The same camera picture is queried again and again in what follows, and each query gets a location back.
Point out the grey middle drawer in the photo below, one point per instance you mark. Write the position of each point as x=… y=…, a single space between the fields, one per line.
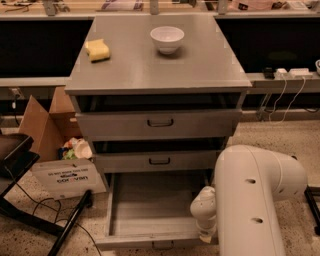
x=156 y=161

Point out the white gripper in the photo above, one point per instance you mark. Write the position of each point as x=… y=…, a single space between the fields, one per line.
x=205 y=226

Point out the white crumpled trash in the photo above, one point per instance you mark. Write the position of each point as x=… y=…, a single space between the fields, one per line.
x=75 y=149

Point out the yellow sponge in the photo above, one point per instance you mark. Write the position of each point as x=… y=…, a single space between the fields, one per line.
x=97 y=50

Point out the grey top drawer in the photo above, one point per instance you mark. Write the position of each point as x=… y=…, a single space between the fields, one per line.
x=158 y=124

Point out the black stand leg right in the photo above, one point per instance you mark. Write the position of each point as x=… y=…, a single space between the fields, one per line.
x=312 y=195

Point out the grey long workbench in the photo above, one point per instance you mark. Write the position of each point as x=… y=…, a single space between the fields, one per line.
x=36 y=81

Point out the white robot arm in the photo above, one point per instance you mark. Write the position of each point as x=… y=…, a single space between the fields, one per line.
x=239 y=207

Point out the white ceramic bowl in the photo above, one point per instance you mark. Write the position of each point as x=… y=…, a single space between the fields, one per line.
x=167 y=39

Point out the brown cardboard box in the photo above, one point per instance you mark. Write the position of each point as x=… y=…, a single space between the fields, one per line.
x=50 y=129

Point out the grey drawer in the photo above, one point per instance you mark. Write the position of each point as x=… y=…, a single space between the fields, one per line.
x=156 y=161
x=152 y=210
x=158 y=124

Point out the white power strip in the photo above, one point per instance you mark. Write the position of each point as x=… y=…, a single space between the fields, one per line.
x=294 y=73

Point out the black power adapter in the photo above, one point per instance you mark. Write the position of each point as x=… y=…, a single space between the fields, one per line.
x=268 y=73

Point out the grey drawer cabinet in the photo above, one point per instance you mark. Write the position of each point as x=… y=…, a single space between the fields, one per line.
x=168 y=98

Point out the grey bottom drawer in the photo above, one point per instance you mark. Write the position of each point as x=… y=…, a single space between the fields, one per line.
x=152 y=210

